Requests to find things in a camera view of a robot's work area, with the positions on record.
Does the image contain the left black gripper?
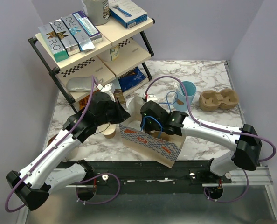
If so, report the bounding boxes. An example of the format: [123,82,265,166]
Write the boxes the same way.
[96,98,131,127]

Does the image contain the brown cardboard cup carrier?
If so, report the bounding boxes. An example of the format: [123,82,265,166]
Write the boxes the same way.
[149,131,170,141]

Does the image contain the brown paper cup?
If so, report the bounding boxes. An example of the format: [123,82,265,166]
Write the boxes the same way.
[98,123,116,139]

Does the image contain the checkered paper bag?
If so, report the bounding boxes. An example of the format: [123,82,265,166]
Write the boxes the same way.
[119,124,186,168]

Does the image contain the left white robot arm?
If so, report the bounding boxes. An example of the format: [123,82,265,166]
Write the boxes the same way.
[6,91,130,211]

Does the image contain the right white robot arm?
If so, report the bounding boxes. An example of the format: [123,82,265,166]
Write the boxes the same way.
[140,101,262,183]

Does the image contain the brown cookie package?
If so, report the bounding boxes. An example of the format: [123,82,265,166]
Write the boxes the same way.
[112,78,126,104]

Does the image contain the blue chips bag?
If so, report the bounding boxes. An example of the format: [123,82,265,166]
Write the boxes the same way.
[118,67,146,92]

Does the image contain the orange snack bag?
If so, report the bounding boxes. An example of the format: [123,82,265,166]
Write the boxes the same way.
[79,97,89,110]

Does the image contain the grey sponge pad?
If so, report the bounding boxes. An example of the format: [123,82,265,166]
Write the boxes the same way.
[66,77,92,92]

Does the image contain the black beige shelf rack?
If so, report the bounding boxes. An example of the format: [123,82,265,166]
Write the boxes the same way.
[28,18,155,112]

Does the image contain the stacked brown cup carriers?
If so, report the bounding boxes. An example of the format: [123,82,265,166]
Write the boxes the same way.
[199,88,239,112]

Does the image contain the white patterned mug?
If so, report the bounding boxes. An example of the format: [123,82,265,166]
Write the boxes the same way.
[98,44,119,62]

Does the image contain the brown cookie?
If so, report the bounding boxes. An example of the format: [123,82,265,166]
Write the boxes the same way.
[47,135,56,146]

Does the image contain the blue silver toothpaste box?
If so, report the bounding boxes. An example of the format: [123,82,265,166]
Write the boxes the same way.
[61,14,95,52]

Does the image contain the purple white toothpaste box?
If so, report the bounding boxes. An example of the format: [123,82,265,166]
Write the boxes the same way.
[72,11,103,44]

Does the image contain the teal silver toothpaste box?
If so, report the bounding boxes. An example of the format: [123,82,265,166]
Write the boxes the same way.
[38,24,69,62]

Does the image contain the blue razor box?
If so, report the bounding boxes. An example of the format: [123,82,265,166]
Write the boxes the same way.
[108,0,148,29]

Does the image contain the grey printed mug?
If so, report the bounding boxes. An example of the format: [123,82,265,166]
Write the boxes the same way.
[82,0,110,26]

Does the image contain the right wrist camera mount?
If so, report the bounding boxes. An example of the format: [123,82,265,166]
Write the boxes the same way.
[142,93,158,102]

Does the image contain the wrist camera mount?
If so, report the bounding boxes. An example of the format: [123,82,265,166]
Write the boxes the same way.
[142,93,158,102]
[97,83,115,101]

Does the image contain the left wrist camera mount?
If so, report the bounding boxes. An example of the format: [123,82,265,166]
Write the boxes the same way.
[97,83,115,101]

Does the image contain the cream bag with blue handles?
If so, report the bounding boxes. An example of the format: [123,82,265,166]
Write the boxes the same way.
[119,91,185,168]

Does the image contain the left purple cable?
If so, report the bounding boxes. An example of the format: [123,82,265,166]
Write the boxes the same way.
[4,75,120,213]

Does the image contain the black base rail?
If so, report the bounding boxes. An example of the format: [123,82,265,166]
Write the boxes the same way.
[77,160,231,195]

